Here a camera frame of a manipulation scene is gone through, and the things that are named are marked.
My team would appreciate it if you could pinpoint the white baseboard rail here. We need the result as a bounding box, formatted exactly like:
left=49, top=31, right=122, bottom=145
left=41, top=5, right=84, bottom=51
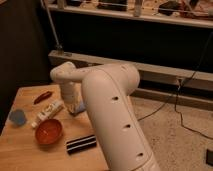
left=48, top=50, right=213, bottom=111

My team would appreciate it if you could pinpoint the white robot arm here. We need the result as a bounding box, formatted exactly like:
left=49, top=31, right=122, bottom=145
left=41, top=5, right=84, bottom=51
left=50, top=62, right=161, bottom=171

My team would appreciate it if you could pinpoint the metal lamp pole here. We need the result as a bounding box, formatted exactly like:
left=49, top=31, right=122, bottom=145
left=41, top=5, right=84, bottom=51
left=42, top=0, right=64, bottom=54

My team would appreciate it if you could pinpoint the orange bowl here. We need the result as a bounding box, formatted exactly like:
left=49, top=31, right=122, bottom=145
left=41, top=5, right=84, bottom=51
left=35, top=119, right=63, bottom=145

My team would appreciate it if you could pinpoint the black white striped block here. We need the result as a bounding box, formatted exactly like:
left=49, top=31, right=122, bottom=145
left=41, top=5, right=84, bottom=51
left=66, top=135, right=97, bottom=155

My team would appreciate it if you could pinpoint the black box on floor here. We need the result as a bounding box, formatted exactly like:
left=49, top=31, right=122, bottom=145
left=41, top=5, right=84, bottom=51
left=206, top=149, right=213, bottom=166

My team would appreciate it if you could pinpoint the black power cable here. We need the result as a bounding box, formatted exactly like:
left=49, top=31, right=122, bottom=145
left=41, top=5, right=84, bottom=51
left=137, top=31, right=213, bottom=141

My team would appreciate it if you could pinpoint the white tube with label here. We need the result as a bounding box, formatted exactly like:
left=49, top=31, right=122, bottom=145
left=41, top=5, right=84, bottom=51
left=31, top=100, right=63, bottom=129

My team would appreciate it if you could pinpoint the blue plastic cup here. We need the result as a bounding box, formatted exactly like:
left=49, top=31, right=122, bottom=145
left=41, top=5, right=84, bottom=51
left=9, top=109, right=27, bottom=126

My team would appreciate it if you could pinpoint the white shelf board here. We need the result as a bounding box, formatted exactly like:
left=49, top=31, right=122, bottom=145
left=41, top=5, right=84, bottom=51
left=48, top=4, right=213, bottom=29

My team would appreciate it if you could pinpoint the dark red chili pepper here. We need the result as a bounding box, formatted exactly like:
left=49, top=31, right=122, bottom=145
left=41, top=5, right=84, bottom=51
left=33, top=91, right=53, bottom=105

